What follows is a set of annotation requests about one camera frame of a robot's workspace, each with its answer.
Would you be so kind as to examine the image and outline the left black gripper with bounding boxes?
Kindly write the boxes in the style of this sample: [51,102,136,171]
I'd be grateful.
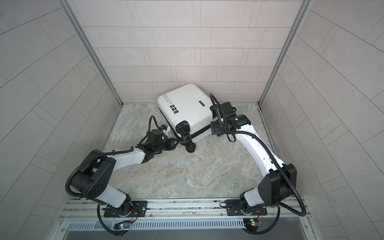
[152,138,181,154]

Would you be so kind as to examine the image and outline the black suitcase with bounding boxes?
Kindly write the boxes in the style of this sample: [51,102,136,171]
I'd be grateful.
[158,84,217,153]

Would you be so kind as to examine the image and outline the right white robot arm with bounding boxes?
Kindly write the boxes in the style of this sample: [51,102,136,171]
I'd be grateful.
[210,100,307,216]

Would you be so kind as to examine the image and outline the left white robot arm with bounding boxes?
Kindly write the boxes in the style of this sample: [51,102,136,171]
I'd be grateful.
[65,129,178,217]

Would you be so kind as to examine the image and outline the left green circuit board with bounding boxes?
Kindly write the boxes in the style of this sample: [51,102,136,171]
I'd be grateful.
[114,221,132,230]

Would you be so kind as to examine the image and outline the green circuit board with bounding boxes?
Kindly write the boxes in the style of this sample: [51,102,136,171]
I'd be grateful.
[243,219,263,233]
[114,221,132,230]

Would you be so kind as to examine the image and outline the right green circuit board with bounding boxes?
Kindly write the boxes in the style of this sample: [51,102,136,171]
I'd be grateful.
[243,219,263,233]

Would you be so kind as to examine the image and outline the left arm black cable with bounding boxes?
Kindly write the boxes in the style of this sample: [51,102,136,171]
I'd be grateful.
[65,115,166,238]

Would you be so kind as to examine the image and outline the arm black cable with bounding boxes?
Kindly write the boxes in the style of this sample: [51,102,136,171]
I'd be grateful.
[209,92,307,235]
[65,115,166,238]

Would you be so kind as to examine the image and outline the aluminium mounting rail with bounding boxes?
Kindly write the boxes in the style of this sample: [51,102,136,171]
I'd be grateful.
[58,196,311,221]

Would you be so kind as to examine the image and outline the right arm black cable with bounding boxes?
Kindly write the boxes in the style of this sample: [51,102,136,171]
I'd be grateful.
[209,92,307,235]

